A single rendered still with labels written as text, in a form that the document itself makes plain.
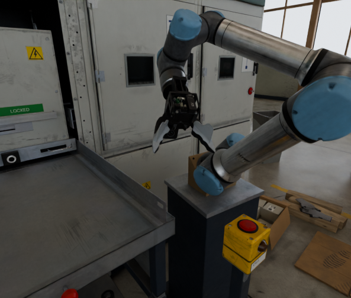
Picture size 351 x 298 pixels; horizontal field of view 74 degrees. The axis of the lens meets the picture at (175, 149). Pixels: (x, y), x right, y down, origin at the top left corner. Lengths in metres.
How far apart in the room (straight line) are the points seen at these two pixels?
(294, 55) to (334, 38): 7.94
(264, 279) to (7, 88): 1.70
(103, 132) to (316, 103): 0.97
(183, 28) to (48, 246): 0.63
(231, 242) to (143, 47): 1.01
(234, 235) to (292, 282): 1.23
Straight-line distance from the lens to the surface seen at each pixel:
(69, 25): 1.18
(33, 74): 1.18
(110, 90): 1.21
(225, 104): 1.81
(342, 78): 0.54
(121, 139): 1.28
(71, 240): 0.69
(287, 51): 0.68
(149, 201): 0.73
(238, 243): 0.61
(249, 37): 0.71
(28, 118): 1.15
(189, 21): 0.64
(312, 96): 0.52
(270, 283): 1.76
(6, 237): 0.79
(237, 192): 1.05
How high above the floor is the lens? 1.28
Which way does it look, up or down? 21 degrees down
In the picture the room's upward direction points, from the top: straight up
